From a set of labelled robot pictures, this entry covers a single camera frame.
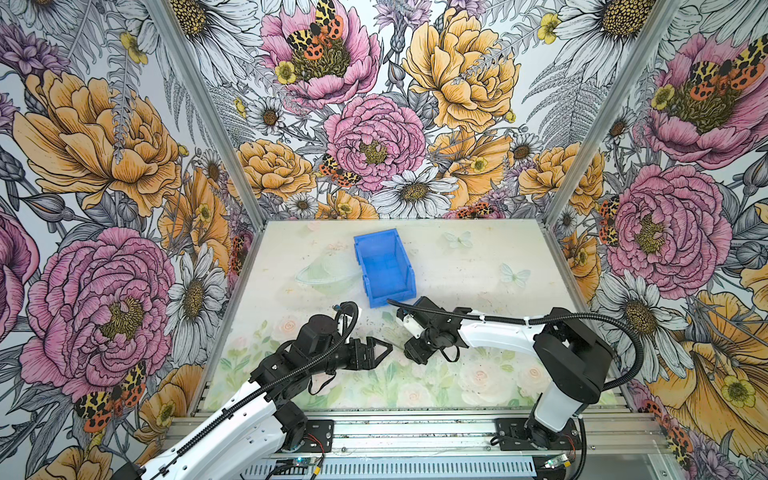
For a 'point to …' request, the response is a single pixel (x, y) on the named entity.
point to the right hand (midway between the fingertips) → (417, 358)
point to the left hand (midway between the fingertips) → (377, 357)
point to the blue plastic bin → (387, 272)
